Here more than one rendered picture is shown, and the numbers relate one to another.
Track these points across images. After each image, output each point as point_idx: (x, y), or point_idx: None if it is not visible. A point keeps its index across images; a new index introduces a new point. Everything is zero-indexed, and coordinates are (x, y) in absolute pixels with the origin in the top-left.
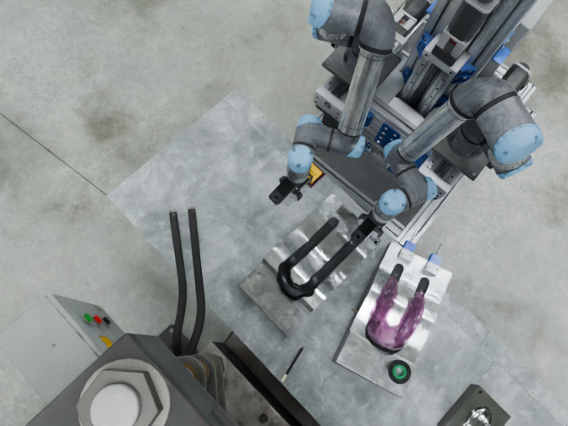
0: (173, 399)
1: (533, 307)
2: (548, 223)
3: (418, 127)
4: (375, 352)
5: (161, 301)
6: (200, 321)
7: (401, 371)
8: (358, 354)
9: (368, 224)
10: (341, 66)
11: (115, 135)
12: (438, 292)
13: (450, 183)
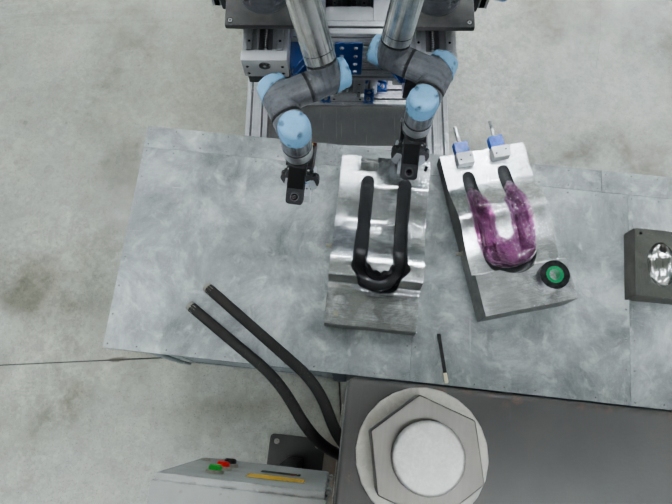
0: (467, 403)
1: (602, 131)
2: (553, 40)
3: (391, 0)
4: (516, 276)
5: (241, 420)
6: (319, 389)
7: (555, 272)
8: (501, 291)
9: (410, 150)
10: (247, 13)
11: (45, 291)
12: (524, 171)
13: (453, 51)
